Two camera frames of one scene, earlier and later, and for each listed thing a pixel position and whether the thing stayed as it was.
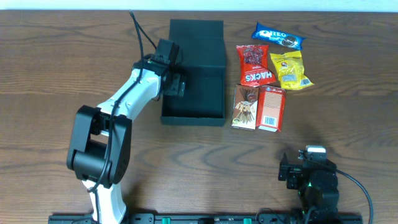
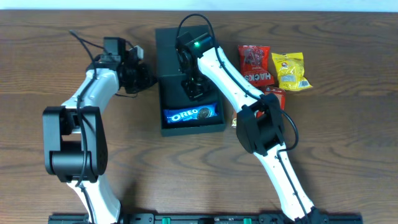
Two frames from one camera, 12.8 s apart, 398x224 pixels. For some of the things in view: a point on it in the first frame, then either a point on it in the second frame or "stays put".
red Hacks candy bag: x=254 y=65 stays put
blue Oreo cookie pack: x=278 y=37 → x=180 y=114
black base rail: x=255 y=218 stays put
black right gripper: x=285 y=171 → x=196 y=87
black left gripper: x=178 y=84 → x=144 y=78
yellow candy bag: x=290 y=68 stays put
